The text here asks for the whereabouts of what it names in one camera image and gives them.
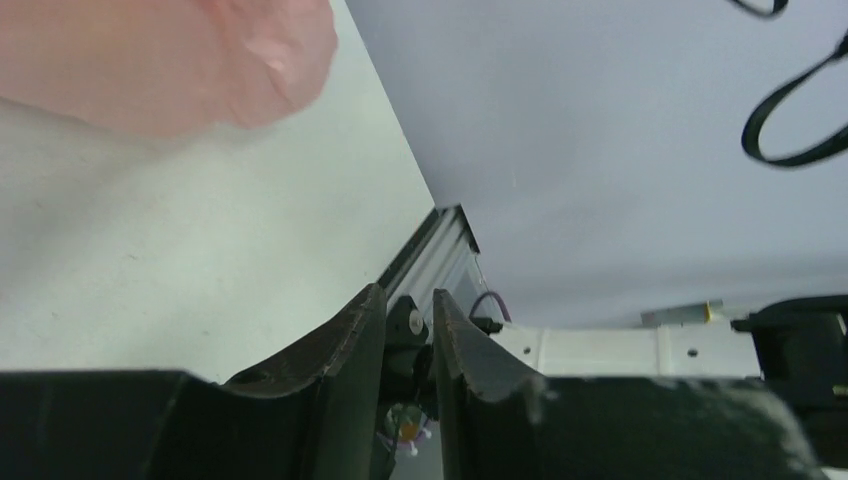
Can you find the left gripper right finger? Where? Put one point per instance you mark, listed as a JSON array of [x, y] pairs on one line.
[[500, 419]]

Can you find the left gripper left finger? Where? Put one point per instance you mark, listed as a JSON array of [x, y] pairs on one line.
[[306, 412]]

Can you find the pink plastic bag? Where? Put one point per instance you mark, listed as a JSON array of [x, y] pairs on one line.
[[167, 67]]

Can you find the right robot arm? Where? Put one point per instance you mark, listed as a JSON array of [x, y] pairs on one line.
[[798, 347]]

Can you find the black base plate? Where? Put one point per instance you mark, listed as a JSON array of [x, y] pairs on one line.
[[406, 376]]

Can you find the aluminium frame rail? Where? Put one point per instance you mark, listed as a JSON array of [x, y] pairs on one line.
[[442, 253]]

